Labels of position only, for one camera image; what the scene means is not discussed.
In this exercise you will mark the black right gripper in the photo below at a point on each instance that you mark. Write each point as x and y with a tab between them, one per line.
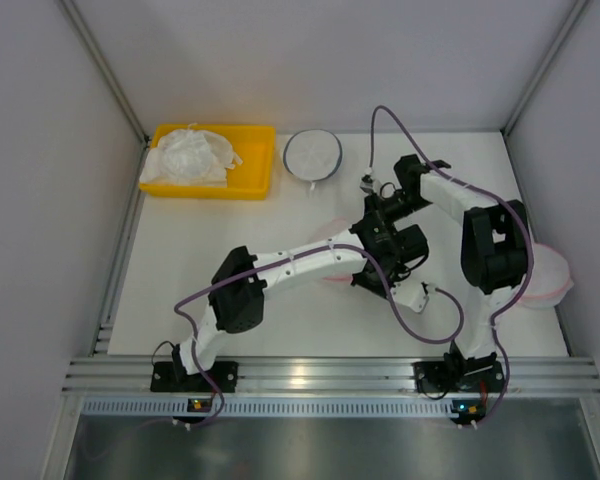
375	204

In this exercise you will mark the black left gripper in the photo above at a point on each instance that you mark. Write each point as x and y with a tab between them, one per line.
380	279

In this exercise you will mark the pink-trimmed mesh laundry bag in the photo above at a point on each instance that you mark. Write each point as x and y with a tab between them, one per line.
332	230

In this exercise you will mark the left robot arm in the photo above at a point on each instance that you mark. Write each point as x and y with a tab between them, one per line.
290	270

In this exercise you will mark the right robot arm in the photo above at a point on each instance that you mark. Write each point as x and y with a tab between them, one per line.
496	256

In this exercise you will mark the blue-trimmed mesh laundry bag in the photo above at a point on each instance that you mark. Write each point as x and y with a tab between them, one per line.
312	156

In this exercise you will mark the pink-trimmed laundry bag at right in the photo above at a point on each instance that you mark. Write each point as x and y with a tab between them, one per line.
550	279

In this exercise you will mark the yellow plastic bin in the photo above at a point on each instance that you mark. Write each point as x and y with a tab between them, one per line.
249	181

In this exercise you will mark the white bras in bin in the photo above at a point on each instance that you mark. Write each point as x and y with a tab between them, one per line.
189	157

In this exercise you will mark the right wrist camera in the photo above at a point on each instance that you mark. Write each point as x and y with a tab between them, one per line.
368	183

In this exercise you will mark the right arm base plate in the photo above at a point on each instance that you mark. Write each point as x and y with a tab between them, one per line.
436	378

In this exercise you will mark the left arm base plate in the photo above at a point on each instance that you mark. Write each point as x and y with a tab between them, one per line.
168	377

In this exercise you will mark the aluminium frame rail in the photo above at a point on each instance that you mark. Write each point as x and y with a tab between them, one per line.
549	377

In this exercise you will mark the slotted cable duct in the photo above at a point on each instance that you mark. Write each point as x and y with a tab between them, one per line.
290	407

